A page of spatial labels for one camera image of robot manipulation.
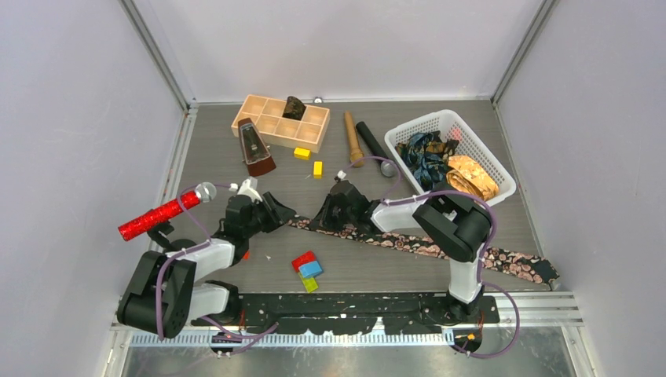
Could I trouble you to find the red toy brick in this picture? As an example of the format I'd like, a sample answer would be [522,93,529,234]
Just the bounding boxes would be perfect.
[291,251,317,273]

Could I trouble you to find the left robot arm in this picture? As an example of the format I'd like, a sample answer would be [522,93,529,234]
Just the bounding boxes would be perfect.
[116,192,296,339]

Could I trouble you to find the brown wooden metronome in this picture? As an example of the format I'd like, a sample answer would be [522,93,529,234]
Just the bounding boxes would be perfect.
[237,118,276,178]

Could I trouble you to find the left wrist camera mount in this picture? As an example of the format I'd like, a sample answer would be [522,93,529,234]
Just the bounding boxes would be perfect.
[229,177,263,203]

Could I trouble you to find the blue patterned tie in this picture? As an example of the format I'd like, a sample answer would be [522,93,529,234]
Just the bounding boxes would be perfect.
[395,131,459,191]

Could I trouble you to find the dark rolled tie in tray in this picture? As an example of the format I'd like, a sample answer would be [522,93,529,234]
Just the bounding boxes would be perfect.
[282,96,307,121]

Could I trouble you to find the orange gold tie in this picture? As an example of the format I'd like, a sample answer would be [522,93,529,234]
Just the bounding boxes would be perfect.
[446,156,499,200]

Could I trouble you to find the wooden compartment tray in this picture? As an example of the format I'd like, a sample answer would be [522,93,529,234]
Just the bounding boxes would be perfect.
[231,94,330,153]

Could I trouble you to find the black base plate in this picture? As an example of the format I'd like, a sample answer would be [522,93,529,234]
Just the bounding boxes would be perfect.
[212,292,500,335]

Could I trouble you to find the white plastic basket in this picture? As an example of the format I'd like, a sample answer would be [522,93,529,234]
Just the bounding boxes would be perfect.
[384,109,517,207]

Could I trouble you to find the red glitter microphone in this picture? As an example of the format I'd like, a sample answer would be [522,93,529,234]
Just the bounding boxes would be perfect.
[118,182,217,241]

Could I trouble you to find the blue toy brick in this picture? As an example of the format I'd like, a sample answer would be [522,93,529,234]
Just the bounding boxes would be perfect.
[298,261,323,279]

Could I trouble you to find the yellow block upright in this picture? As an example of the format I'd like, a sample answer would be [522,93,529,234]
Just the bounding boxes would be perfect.
[313,161,323,179]

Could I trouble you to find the yellow green translucent brick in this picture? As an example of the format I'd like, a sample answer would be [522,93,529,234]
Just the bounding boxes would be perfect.
[298,273,319,293]

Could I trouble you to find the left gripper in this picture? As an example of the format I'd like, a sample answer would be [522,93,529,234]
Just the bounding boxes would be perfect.
[243,192,295,238]

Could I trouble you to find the purple cable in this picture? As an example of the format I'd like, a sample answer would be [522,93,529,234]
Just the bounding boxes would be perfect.
[335,156,521,361]
[154,183,280,357]

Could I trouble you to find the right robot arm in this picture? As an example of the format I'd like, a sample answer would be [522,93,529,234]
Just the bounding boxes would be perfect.
[311,180,496,323]

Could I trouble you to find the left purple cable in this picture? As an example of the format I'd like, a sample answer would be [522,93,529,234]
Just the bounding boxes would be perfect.
[154,183,280,357]

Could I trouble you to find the black pink floral tie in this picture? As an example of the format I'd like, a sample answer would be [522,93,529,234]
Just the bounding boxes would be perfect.
[287,215,560,285]

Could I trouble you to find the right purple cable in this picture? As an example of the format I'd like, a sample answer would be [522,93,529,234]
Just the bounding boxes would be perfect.
[335,156,521,361]

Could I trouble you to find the black microphone silver head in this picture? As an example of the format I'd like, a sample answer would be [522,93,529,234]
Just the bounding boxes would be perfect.
[356,122,397,178]

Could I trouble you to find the yellow block near tray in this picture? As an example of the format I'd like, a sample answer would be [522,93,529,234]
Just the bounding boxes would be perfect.
[293,148,312,160]

